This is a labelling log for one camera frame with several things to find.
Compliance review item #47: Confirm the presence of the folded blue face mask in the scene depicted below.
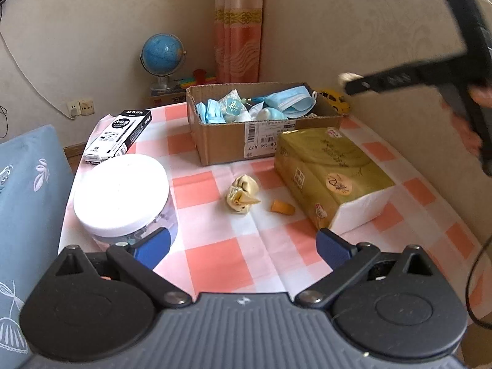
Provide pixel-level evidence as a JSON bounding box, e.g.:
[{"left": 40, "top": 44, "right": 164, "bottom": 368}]
[{"left": 196, "top": 99, "right": 227, "bottom": 124}]

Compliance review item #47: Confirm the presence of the rainbow coloured toy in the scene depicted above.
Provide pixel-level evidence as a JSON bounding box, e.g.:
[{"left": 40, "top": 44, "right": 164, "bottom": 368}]
[{"left": 179, "top": 69, "right": 216, "bottom": 86}]

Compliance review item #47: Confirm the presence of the crumpled trash in box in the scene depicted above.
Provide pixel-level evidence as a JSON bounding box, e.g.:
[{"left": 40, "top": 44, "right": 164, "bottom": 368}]
[{"left": 224, "top": 174, "right": 262, "bottom": 215}]

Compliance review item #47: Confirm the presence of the pink patterned curtain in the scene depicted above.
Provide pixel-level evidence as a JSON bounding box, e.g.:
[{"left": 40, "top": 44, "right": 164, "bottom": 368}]
[{"left": 213, "top": 0, "right": 266, "bottom": 84}]

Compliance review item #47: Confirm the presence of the yellow toy car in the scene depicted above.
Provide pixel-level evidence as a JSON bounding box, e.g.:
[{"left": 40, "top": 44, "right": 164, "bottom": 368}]
[{"left": 318, "top": 89, "right": 351, "bottom": 114}]

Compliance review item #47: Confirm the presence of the black and white pen box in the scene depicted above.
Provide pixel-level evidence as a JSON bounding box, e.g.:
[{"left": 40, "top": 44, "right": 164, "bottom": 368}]
[{"left": 82, "top": 109, "right": 153, "bottom": 162}]

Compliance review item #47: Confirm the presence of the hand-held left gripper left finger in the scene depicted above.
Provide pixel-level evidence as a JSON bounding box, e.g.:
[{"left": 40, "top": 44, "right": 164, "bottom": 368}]
[{"left": 54, "top": 228, "right": 192, "bottom": 307}]

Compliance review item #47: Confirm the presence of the orange checkered tablecloth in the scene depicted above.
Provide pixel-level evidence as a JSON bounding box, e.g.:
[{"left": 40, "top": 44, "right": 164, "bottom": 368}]
[{"left": 58, "top": 102, "right": 486, "bottom": 318}]

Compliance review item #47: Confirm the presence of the large blue face mask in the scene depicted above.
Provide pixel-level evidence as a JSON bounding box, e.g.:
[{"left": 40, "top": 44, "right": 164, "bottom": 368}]
[{"left": 264, "top": 85, "right": 317, "bottom": 118}]

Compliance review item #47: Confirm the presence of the brown cardboard box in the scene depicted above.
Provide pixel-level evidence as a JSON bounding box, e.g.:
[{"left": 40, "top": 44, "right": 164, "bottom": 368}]
[{"left": 185, "top": 82, "right": 345, "bottom": 167}]

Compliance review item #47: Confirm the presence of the printed cardboard carton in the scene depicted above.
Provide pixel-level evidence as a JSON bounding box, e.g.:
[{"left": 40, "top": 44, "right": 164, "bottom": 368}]
[{"left": 149, "top": 85, "right": 189, "bottom": 105}]

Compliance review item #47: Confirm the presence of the white cable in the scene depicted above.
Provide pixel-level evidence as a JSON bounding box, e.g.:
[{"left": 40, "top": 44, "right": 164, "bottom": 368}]
[{"left": 0, "top": 29, "right": 73, "bottom": 117}]

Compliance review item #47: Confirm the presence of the clear jar with white lid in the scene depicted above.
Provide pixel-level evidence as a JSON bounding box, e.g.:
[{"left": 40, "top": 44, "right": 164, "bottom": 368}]
[{"left": 73, "top": 154, "right": 180, "bottom": 249}]

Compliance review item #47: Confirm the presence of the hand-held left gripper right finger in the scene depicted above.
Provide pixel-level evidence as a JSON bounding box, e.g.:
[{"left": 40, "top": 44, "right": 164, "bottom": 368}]
[{"left": 296, "top": 228, "right": 433, "bottom": 307}]

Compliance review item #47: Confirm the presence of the person's right hand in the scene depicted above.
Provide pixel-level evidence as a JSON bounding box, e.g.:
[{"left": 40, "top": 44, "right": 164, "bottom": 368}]
[{"left": 450, "top": 85, "right": 492, "bottom": 159}]

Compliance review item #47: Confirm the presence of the teal printed packet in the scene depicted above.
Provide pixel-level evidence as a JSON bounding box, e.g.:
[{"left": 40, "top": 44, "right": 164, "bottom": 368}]
[{"left": 219, "top": 89, "right": 247, "bottom": 122}]

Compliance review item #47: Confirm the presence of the gold tissue pack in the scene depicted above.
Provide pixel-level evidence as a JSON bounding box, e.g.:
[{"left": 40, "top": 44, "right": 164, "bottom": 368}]
[{"left": 273, "top": 127, "right": 396, "bottom": 235}]

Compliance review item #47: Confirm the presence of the small orange piece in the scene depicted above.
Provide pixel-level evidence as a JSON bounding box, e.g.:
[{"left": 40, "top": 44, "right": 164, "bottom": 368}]
[{"left": 270, "top": 199, "right": 296, "bottom": 215}]

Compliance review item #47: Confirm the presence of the blue desk globe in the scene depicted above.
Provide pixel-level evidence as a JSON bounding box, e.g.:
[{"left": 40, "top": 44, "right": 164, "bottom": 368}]
[{"left": 139, "top": 33, "right": 187, "bottom": 91}]

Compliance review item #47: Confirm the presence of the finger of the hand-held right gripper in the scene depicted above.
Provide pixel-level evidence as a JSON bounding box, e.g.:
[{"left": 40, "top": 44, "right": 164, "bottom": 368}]
[{"left": 343, "top": 54, "right": 468, "bottom": 95}]

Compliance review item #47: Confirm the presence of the black cable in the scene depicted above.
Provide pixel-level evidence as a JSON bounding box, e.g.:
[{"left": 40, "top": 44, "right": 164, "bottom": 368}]
[{"left": 466, "top": 234, "right": 492, "bottom": 328}]

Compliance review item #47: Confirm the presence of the blue embroidered cushion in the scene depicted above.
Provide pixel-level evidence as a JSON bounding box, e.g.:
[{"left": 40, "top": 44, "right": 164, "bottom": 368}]
[{"left": 0, "top": 124, "right": 76, "bottom": 369}]

